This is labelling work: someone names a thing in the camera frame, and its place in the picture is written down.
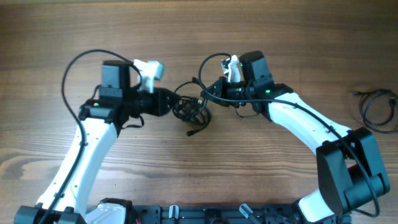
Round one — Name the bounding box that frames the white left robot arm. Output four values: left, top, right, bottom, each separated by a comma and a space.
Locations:
14, 60, 179, 223

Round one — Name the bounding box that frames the black USB cable bundle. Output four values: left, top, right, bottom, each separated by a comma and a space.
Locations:
171, 77, 212, 137

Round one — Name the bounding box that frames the black right camera cable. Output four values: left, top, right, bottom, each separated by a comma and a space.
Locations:
197, 52, 381, 218

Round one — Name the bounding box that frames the black separated USB cable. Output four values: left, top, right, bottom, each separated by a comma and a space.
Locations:
351, 88, 398, 134

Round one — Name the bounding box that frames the black camera cable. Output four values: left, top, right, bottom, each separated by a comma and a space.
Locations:
37, 49, 143, 224
197, 52, 381, 218

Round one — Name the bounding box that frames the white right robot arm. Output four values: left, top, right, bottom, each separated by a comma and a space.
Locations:
201, 50, 391, 223

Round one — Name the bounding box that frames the black left camera cable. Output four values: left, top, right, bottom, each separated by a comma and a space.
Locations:
37, 49, 143, 224

